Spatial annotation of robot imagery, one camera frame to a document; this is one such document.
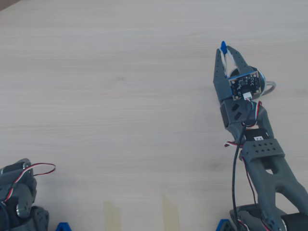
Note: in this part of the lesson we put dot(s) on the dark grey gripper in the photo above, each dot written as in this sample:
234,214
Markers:
219,83

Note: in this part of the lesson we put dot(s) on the blue ballpoint pen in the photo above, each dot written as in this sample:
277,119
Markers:
223,47

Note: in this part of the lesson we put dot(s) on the silver metal cup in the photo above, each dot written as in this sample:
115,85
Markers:
262,83

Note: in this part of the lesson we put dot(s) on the yellow masking tape strip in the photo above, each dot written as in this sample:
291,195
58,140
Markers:
169,214
111,216

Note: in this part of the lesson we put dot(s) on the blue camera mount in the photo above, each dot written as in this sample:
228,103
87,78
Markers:
240,76

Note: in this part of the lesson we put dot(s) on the camera circuit board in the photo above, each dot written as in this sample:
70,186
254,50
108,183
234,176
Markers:
244,84

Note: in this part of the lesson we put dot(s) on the blue arm base plate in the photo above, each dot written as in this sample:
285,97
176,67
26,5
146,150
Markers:
63,227
225,226

